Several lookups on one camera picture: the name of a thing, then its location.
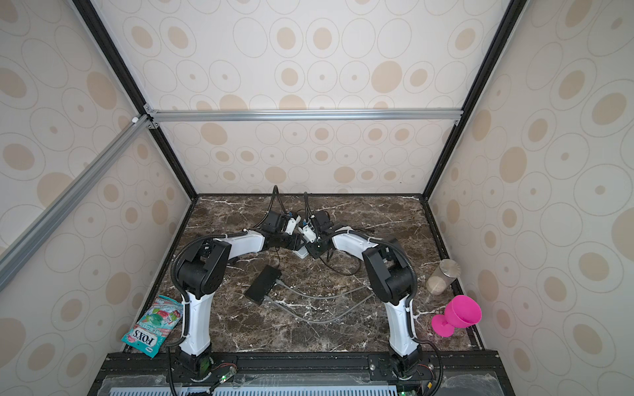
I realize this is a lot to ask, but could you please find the white rectangular box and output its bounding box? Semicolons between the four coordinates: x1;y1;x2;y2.
293;247;309;259

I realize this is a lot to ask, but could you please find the black ethernet cable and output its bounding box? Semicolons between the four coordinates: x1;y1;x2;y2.
316;227;392;277

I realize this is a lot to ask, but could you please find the black network switch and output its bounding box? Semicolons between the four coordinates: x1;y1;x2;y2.
244;265;282;305

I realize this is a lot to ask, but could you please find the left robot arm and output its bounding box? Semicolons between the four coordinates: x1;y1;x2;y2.
167;205;303;377

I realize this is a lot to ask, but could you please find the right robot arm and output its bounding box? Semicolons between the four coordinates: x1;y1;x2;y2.
298;214;422;376

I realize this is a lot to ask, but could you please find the aluminium crossbar back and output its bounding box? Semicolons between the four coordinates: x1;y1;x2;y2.
150;108;463;122

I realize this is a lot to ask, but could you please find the aluminium crossbar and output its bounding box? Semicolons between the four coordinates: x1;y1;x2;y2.
150;108;463;122
1;115;150;289

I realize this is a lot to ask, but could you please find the pink silicone funnel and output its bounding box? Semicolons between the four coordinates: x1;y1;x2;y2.
431;295;483;338

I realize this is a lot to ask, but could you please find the green snack packet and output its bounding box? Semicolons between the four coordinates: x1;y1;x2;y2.
122;295;183;358

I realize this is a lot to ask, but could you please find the aluminium crossbar left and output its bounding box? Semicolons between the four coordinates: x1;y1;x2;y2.
1;115;150;289

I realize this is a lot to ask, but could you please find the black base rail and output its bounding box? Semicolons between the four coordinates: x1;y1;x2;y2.
89;351;514;395

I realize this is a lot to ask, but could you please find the black corner frame post left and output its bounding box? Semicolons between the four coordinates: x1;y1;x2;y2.
72;0;198;201

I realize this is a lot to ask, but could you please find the black corner frame post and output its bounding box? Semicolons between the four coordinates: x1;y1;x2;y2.
72;0;198;201
421;0;528;202

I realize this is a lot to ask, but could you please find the black corner frame post right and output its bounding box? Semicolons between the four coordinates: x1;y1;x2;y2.
421;0;528;202

